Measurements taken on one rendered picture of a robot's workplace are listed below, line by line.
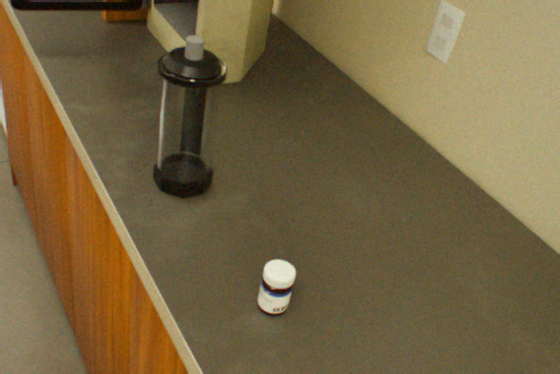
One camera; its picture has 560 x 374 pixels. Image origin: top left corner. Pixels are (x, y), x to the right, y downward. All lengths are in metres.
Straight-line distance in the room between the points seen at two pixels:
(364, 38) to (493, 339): 0.86
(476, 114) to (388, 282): 0.47
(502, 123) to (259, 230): 0.54
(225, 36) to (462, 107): 0.53
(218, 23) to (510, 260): 0.75
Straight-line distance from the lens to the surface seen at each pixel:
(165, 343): 1.06
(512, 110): 1.28
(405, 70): 1.48
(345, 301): 0.96
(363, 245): 1.06
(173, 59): 0.98
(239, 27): 1.40
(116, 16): 1.71
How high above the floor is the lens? 1.61
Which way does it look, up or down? 36 degrees down
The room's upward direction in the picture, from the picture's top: 12 degrees clockwise
